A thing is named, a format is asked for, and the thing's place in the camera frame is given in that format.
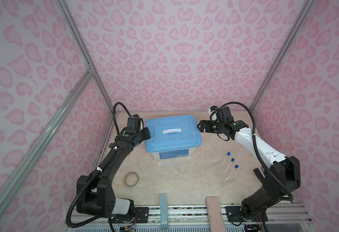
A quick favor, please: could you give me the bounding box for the clear tape roll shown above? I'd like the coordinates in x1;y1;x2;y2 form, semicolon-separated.
124;172;140;188

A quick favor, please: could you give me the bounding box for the light blue clamp bar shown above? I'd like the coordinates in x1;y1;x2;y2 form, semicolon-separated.
159;194;169;230

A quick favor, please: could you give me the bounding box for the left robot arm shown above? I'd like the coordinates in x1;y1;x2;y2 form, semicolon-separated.
67;115;151;227

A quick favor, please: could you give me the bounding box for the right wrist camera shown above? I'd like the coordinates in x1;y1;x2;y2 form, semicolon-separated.
208;106;218;114

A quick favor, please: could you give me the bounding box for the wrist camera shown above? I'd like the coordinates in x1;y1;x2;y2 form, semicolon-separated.
208;106;218;114
127;115;144;131

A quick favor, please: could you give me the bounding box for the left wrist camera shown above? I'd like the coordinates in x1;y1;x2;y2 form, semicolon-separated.
127;115;144;131

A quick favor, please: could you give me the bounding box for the blue plastic lid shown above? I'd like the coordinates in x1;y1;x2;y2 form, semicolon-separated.
145;115;202;153

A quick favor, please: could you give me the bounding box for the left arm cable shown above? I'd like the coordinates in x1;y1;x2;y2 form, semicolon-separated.
66;102;132;229

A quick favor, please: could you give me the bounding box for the white plastic bin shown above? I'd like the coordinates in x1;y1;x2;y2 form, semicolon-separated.
150;148;197;160

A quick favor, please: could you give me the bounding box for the aluminium mounting rail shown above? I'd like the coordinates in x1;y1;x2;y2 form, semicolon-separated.
62;202;303;232

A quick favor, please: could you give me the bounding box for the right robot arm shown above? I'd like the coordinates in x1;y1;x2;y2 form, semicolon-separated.
197;103;301;222

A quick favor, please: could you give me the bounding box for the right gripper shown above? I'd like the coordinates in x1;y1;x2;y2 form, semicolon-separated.
196;119;225;133

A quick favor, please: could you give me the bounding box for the pink clamp bar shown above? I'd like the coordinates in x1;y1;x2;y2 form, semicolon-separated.
206;196;226;232

